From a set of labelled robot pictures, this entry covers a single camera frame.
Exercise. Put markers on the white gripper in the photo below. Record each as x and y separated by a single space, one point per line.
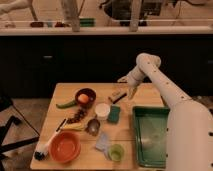
133 80

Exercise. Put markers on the whiteboard eraser with black base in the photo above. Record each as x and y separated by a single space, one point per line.
116 96

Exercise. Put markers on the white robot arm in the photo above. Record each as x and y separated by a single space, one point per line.
189 139

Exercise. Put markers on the green plastic tray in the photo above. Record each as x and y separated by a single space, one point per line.
150 125

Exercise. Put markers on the green sponge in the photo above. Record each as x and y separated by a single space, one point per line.
113 116

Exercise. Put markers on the white round container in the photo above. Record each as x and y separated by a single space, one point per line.
102 111

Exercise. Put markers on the dark brown bowl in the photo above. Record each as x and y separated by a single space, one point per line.
90 93

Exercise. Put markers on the orange fruit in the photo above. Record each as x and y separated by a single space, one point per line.
83 98

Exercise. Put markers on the dark red grape bunch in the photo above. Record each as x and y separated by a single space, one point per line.
78 116

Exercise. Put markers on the pale blue cloth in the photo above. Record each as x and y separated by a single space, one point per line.
102 142

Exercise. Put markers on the light green cup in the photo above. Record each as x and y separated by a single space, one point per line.
116 152

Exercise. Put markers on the yellow corn cob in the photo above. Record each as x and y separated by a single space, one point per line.
73 126

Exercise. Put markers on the green chili pepper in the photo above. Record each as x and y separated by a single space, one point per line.
66 105

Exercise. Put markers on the orange plastic bowl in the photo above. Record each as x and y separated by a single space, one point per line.
65 147

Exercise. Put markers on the white shelf rail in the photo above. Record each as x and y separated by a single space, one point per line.
11 28

